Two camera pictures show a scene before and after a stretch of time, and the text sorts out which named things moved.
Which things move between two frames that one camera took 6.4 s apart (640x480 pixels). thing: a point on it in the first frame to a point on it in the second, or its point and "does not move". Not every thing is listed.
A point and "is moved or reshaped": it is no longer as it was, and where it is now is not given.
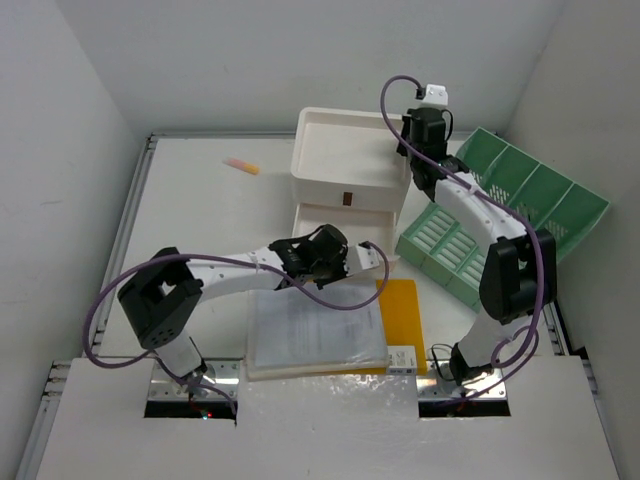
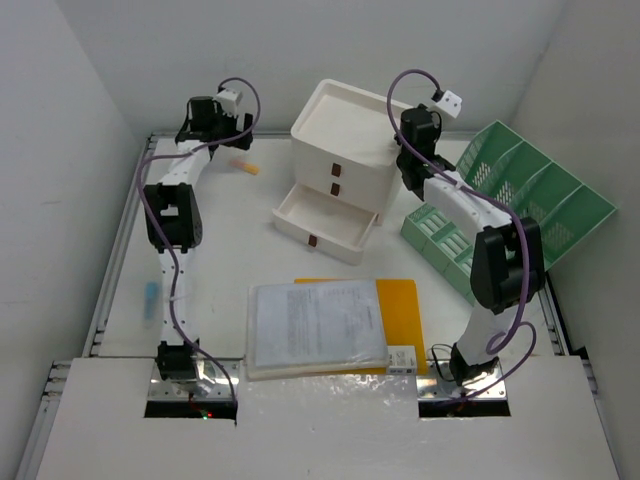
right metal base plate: [439, 383] does not move
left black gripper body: [324, 270] to [226, 125]
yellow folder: [400, 304] does not move
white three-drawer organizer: [348, 168] is moved or reshaped
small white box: [402, 359] does not move
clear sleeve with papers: [289, 335] does not move
